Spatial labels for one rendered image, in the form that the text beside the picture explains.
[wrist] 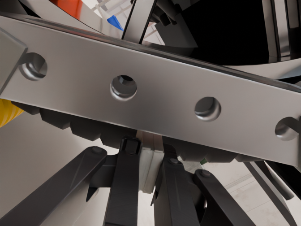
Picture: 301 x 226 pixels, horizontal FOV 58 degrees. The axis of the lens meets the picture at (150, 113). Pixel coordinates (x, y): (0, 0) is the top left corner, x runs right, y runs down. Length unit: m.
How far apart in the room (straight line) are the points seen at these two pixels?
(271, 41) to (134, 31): 0.12
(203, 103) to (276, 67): 0.08
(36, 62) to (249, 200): 9.55
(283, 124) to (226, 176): 8.84
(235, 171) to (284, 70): 8.78
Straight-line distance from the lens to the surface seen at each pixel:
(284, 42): 0.27
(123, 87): 0.18
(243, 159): 0.26
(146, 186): 0.17
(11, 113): 0.30
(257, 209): 9.94
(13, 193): 1.11
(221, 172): 8.91
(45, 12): 0.23
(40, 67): 0.19
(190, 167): 4.01
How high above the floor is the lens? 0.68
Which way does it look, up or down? 8 degrees down
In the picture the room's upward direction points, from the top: 60 degrees clockwise
